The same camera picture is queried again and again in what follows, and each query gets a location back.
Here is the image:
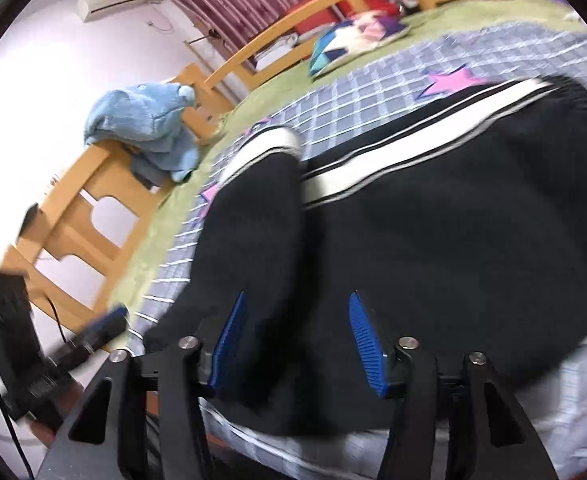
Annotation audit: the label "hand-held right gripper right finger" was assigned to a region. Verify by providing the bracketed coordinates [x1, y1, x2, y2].
[348, 291, 559, 480]

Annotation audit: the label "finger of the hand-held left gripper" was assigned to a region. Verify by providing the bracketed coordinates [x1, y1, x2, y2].
[48, 305, 129, 367]

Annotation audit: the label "geometric patterned pillow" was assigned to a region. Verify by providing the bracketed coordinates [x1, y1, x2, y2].
[309, 10, 409, 79]

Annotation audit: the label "black pants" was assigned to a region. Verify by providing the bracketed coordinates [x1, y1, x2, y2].
[144, 75, 587, 436]

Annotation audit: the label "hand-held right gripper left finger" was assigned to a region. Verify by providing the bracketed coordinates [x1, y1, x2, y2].
[36, 290, 249, 480]

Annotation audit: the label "blue plush elephant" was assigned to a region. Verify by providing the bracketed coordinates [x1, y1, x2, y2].
[84, 82, 200, 184]

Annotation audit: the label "blue checkered quilt with stars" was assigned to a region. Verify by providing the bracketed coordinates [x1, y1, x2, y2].
[138, 19, 587, 463]

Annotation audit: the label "black cable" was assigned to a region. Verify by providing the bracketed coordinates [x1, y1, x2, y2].
[0, 330, 30, 480]

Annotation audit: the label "white air conditioner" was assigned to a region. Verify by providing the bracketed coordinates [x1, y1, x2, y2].
[77, 0, 163, 24]

